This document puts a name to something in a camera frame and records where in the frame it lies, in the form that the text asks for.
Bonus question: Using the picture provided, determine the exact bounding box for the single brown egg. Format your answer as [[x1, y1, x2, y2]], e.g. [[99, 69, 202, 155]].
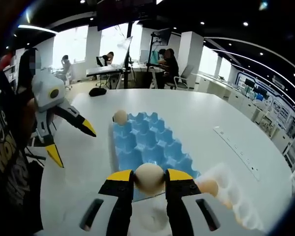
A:
[[134, 162, 166, 197], [113, 110, 128, 125]]

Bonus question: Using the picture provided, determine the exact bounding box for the white table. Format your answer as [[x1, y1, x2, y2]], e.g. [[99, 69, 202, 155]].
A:
[[39, 88, 295, 236]]

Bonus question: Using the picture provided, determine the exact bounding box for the black hanging screen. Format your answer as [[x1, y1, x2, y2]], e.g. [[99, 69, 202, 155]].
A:
[[96, 0, 156, 31]]

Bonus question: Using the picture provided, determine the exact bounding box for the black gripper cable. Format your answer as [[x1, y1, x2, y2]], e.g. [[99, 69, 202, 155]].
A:
[[26, 146, 47, 160]]

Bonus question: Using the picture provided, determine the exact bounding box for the white foam tray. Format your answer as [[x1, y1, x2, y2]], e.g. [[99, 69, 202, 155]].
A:
[[134, 162, 267, 236]]

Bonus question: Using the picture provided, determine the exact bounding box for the black floor stand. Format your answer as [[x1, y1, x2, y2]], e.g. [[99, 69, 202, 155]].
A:
[[118, 22, 135, 89]]

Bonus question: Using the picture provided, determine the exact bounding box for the black pouch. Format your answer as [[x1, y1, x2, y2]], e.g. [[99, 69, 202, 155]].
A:
[[88, 88, 108, 97]]

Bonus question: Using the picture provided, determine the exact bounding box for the row of white cabinets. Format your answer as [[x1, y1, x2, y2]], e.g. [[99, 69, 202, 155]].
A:
[[195, 73, 295, 173]]

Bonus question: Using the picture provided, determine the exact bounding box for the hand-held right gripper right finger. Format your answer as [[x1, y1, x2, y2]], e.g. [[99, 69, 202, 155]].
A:
[[165, 168, 239, 236]]

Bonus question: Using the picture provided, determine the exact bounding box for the ceiling air conditioner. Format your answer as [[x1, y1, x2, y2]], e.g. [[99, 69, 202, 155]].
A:
[[271, 77, 286, 89]]

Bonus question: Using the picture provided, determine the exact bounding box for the blue egg tray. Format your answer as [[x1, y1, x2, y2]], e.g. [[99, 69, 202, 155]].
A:
[[112, 112, 202, 203]]

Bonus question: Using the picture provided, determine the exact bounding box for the black printed t-shirt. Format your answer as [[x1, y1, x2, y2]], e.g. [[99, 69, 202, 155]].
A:
[[0, 71, 44, 236]]

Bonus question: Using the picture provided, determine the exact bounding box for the cluster of brown eggs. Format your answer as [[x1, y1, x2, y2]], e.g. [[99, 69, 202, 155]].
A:
[[195, 179, 246, 222]]

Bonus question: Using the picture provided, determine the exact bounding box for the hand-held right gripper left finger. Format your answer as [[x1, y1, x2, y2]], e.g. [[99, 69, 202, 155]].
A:
[[68, 169, 135, 236]]

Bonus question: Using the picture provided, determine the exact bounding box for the white table socket strip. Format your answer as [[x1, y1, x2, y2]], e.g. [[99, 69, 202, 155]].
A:
[[213, 126, 261, 182]]

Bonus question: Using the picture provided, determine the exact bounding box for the grey desk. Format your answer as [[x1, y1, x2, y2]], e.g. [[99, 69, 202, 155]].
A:
[[85, 65, 125, 77]]

